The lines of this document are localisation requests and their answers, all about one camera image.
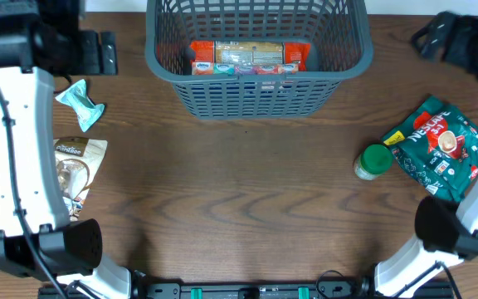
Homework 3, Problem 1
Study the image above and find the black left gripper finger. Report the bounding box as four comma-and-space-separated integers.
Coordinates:
100, 32, 118, 76
79, 31, 100, 75

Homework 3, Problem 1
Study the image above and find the green Nescafe coffee bag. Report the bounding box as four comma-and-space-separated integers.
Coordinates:
382, 96, 478, 203

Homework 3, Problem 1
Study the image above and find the orange spaghetti package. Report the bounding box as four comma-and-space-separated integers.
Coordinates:
189, 41, 311, 71

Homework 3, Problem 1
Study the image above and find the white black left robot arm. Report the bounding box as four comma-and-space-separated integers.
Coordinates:
0, 1, 139, 298

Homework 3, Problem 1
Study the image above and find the green lid glass jar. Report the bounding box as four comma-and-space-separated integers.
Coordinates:
354, 144, 393, 180

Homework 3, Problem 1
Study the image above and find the multicolour tissue pack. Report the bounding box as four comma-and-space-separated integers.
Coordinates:
192, 61, 300, 76

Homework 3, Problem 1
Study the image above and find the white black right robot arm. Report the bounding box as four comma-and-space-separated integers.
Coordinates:
362, 12, 478, 298

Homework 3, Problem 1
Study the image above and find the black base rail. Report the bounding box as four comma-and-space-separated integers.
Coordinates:
62, 275, 456, 299

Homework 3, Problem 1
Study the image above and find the beige cream snack pouch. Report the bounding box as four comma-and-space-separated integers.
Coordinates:
53, 136, 108, 222

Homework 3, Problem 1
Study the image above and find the grey plastic mesh basket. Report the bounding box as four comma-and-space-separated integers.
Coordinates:
145, 0, 373, 120

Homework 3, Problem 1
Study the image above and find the teal small snack packet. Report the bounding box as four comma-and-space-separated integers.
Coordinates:
55, 79, 105, 132

